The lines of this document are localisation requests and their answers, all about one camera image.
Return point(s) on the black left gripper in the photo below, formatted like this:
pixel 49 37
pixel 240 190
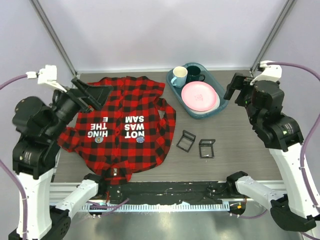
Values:
pixel 95 96

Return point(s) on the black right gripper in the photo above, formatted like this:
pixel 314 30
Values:
pixel 240 82

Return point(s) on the red black plaid shirt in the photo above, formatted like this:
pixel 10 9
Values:
pixel 134 108

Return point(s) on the blue round brooch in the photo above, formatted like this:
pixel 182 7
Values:
pixel 140 139

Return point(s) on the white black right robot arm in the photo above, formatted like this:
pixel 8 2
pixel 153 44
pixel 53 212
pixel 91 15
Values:
pixel 281 135

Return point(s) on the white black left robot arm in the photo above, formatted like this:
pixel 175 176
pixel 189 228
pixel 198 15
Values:
pixel 34 159

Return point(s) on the brown round brooch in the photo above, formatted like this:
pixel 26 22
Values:
pixel 99 139

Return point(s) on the white plate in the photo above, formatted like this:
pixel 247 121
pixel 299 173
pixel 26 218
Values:
pixel 205 105

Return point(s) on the teal plastic tray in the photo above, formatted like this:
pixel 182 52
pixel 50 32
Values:
pixel 209 79

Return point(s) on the pink plate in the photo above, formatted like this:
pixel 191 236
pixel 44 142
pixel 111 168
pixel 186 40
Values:
pixel 193 89

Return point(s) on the dark green mug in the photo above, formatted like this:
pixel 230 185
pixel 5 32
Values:
pixel 194 74

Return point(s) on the light blue mug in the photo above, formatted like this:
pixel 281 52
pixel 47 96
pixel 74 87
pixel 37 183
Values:
pixel 179 76

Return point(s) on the black open box right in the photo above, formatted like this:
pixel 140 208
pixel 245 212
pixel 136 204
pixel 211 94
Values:
pixel 206 148

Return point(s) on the black open box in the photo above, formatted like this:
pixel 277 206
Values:
pixel 206 148
pixel 186 141

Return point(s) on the black open box left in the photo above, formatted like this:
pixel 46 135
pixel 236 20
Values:
pixel 186 141

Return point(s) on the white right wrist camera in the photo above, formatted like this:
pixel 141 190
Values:
pixel 269 72

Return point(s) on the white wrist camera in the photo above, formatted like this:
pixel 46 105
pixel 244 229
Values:
pixel 269 72
pixel 47 76

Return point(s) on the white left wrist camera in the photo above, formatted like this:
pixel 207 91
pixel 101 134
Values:
pixel 47 76

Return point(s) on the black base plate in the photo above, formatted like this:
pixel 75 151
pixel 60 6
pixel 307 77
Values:
pixel 172 192

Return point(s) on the white slotted cable duct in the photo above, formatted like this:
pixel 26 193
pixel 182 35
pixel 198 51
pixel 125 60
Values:
pixel 183 207

